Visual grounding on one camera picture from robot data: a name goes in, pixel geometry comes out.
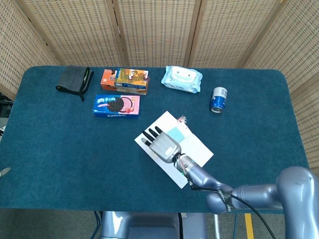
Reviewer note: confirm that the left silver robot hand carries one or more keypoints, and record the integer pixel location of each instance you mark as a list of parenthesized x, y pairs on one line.
[(5, 171)]

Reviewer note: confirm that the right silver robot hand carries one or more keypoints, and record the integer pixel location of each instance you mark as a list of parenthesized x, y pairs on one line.
[(164, 147)]

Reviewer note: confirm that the cream and teal bookmark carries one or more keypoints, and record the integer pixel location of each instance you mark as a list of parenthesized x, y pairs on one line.
[(175, 133)]

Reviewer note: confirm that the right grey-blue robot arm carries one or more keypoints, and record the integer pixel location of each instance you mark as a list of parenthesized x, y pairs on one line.
[(254, 195)]

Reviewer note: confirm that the open lined white notebook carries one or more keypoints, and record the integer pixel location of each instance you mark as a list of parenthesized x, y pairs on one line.
[(197, 149)]

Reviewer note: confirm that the teal table cloth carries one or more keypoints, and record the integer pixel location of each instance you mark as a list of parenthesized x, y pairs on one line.
[(62, 154)]

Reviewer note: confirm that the blue Oreo cookie box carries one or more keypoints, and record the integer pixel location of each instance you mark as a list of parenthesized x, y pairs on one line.
[(117, 105)]

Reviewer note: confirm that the light blue wet wipes pack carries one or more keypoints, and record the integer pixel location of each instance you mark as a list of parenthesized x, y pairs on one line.
[(182, 78)]

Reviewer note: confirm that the blue drink can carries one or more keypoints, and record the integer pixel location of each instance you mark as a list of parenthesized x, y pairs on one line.
[(218, 99)]

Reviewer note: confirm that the blue and yellow snack box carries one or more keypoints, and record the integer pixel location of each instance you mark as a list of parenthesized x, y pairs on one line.
[(132, 77)]

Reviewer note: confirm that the grey-blue robot torso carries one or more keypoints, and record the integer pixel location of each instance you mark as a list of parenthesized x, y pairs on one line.
[(149, 226)]

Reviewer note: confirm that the orange snack box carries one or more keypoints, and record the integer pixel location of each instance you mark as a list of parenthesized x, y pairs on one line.
[(107, 79)]

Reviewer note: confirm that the metal table leg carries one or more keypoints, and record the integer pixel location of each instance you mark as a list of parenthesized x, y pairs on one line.
[(216, 226)]

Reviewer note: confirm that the dark grey folded cloth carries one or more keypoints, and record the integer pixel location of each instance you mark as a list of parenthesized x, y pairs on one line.
[(72, 78)]

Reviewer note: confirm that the woven bamboo folding screen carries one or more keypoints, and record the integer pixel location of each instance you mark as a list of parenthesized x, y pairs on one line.
[(154, 30)]

